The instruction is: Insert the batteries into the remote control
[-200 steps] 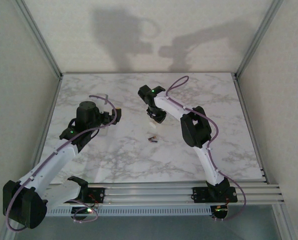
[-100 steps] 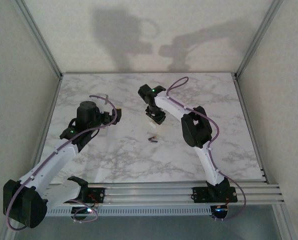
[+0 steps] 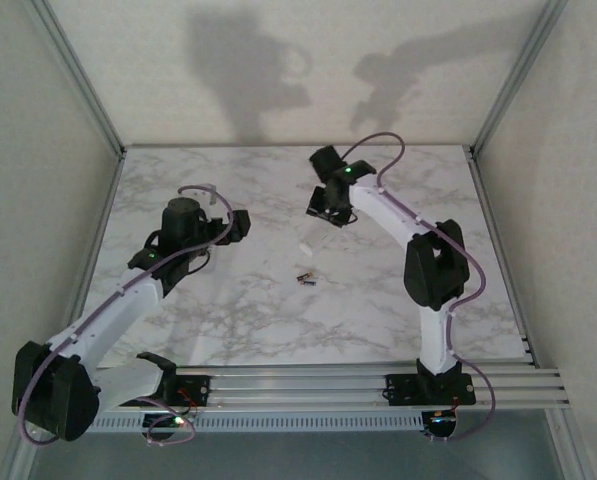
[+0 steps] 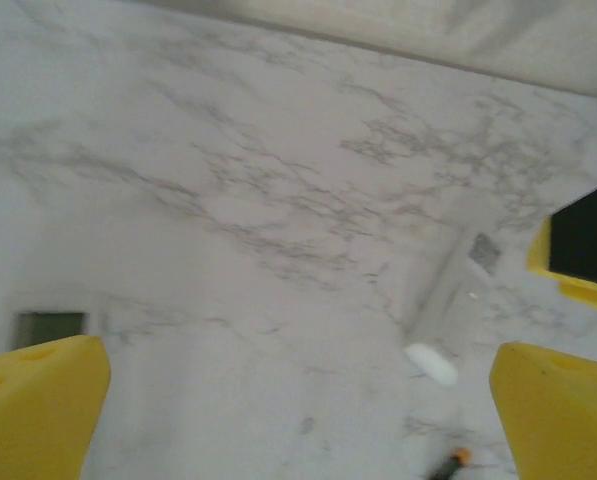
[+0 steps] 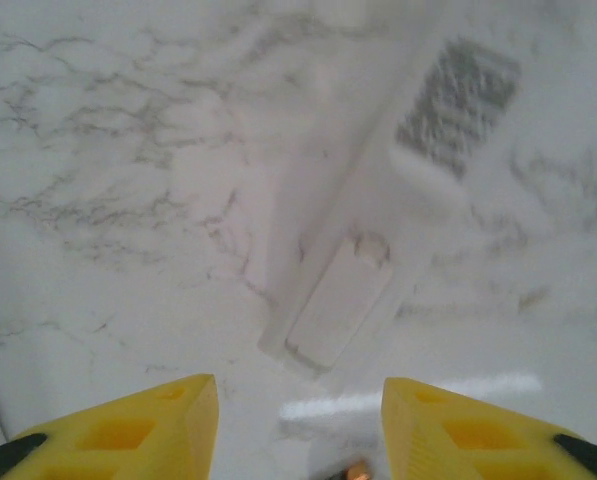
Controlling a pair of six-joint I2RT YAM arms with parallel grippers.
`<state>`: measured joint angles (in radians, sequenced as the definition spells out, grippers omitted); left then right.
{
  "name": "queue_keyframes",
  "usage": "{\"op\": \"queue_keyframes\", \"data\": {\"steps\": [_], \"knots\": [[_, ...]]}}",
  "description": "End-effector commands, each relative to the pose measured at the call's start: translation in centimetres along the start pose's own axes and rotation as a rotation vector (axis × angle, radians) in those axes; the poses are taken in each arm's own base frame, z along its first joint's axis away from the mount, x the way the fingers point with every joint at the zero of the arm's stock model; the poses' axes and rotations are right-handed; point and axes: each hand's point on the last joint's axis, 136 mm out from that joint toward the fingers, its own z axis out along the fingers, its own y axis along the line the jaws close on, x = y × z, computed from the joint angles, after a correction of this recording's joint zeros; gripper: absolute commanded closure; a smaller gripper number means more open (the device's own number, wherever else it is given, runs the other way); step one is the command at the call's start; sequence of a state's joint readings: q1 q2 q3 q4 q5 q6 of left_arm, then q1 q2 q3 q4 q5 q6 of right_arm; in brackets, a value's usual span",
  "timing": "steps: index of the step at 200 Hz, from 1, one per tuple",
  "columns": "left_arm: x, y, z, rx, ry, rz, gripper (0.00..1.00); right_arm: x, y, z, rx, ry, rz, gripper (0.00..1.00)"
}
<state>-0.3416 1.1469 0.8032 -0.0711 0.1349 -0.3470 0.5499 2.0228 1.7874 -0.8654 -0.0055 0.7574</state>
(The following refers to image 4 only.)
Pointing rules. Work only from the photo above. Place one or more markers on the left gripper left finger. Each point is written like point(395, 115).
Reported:
point(33, 415)

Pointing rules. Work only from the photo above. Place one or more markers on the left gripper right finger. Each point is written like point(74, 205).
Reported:
point(563, 415)

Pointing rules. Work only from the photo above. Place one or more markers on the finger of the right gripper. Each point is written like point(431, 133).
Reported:
point(583, 235)
point(593, 297)

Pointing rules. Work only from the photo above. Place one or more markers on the small black AAA battery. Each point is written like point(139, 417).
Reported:
point(453, 460)

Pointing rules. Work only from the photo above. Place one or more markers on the long white remote control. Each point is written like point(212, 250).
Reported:
point(448, 290)

